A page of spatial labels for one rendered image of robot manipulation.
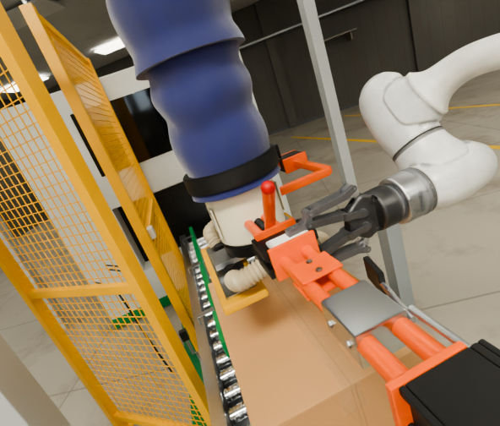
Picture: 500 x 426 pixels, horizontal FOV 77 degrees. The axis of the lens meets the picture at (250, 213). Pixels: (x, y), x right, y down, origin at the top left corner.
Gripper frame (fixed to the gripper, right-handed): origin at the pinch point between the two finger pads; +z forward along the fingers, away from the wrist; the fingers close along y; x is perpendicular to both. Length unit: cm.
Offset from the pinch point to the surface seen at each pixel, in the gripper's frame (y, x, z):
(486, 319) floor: 124, 63, -109
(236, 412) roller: 70, 39, 26
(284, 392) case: 29.3, 1.7, 10.1
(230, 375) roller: 71, 56, 24
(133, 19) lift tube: -43.5, 18.4, 8.5
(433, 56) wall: 58, 848, -889
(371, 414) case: 39.2, -4.0, -3.9
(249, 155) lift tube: -14.6, 16.3, -2.7
